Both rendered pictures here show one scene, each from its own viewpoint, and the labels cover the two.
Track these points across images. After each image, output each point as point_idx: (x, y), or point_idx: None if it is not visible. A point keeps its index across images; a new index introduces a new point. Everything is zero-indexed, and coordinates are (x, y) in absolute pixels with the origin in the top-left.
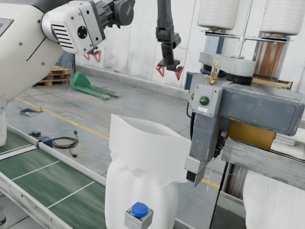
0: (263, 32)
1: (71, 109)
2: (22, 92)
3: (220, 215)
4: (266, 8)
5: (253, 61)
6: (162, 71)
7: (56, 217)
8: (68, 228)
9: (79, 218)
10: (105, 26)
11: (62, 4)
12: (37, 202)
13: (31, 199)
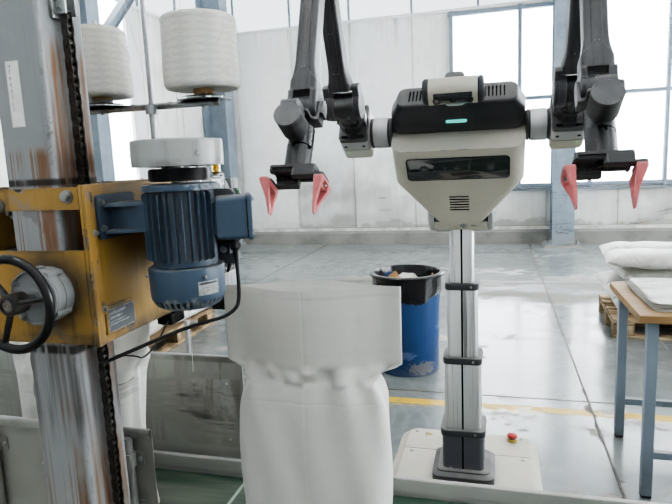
0: (119, 95)
1: None
2: (421, 204)
3: (144, 478)
4: (128, 60)
5: (83, 148)
6: (316, 199)
7: (473, 485)
8: (434, 479)
9: None
10: (341, 126)
11: (393, 107)
12: (539, 491)
13: (558, 492)
